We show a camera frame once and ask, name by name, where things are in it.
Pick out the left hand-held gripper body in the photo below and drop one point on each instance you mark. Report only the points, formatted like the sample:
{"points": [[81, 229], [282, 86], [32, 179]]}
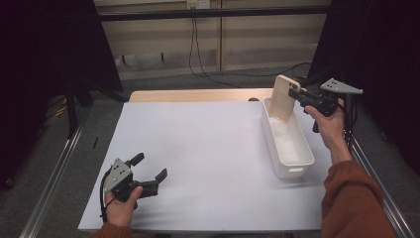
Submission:
{"points": [[119, 178]]}

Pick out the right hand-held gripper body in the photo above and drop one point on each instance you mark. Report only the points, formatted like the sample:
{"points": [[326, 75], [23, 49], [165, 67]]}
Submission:
{"points": [[322, 99]]}

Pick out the beige phone case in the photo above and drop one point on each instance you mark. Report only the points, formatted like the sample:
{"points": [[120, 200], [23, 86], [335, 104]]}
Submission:
{"points": [[282, 99]]}

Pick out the white plastic storage box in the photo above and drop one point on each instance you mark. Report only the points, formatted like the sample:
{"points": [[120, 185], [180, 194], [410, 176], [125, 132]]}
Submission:
{"points": [[290, 145]]}

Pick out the person's right hand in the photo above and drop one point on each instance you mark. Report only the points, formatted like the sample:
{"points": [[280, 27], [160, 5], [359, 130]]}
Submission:
{"points": [[332, 129]]}

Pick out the person's left hand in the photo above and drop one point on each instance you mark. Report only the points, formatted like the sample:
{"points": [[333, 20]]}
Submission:
{"points": [[120, 211]]}

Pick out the white table mat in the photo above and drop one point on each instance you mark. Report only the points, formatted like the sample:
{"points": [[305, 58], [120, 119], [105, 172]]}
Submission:
{"points": [[198, 158]]}

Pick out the small black stick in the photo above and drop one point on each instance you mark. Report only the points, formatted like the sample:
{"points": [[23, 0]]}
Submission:
{"points": [[95, 142]]}

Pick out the small dark round object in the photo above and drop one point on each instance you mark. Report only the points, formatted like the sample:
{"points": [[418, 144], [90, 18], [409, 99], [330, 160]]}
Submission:
{"points": [[253, 99]]}

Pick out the black metal stand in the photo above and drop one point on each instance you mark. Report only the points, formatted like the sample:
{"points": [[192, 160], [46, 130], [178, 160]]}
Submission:
{"points": [[71, 112]]}

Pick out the black curtain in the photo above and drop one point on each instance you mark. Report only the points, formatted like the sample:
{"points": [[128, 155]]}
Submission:
{"points": [[39, 49], [379, 39]]}

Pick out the wooden table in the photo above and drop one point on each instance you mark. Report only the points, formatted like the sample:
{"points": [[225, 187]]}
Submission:
{"points": [[198, 95]]}

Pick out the black metal crossbar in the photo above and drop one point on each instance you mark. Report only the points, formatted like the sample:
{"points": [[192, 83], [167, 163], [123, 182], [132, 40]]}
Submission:
{"points": [[214, 13]]}

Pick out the aluminium frame rail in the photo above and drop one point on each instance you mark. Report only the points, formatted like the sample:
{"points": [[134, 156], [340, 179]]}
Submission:
{"points": [[393, 208], [49, 188]]}

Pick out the white wall socket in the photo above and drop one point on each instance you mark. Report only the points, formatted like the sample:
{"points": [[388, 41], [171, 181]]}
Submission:
{"points": [[198, 4]]}

